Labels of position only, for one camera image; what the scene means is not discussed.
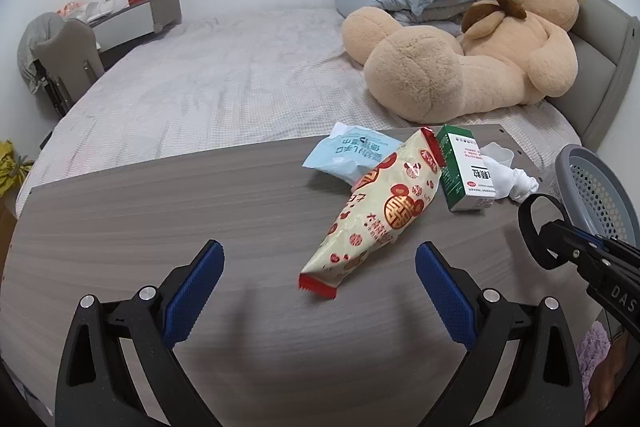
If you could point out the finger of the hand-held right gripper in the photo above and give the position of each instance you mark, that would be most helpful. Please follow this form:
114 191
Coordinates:
560 237

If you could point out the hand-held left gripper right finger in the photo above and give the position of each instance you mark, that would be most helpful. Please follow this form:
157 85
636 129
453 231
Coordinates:
445 302

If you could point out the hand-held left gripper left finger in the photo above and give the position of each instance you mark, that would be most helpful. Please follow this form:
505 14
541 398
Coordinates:
195 297

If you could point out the grey perforated plastic basket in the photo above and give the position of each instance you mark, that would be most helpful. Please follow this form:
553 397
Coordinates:
595 187

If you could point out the white sock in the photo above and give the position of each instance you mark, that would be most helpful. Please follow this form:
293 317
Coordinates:
515 182

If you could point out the clear plastic cup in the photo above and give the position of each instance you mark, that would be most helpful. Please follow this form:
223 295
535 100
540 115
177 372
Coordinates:
497 152

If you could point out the cream and red snack bag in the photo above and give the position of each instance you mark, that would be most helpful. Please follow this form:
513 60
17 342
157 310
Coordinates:
380 217

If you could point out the green and white medicine box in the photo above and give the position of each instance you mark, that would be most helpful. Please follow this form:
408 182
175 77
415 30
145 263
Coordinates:
460 177

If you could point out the light blue wipes packet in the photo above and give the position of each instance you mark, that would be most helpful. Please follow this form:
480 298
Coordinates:
340 152

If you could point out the person's right hand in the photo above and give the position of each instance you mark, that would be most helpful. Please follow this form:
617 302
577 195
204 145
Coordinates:
607 377

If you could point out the purple fuzzy slipper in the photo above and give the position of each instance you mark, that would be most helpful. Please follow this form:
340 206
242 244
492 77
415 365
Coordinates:
592 347

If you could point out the large beige teddy bear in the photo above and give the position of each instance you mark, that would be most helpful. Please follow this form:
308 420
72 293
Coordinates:
450 67

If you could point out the grey upholstered bed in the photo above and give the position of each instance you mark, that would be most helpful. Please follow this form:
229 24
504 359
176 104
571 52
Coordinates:
200 82

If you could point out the yellow cloth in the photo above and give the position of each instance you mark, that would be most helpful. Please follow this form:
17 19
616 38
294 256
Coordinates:
12 167

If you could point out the grey chair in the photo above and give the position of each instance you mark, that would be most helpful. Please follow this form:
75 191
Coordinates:
67 47

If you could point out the grey and white desk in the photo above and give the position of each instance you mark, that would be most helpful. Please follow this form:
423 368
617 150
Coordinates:
150 12

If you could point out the grey clothes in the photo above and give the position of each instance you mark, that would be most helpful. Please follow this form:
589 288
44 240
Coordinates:
35 42

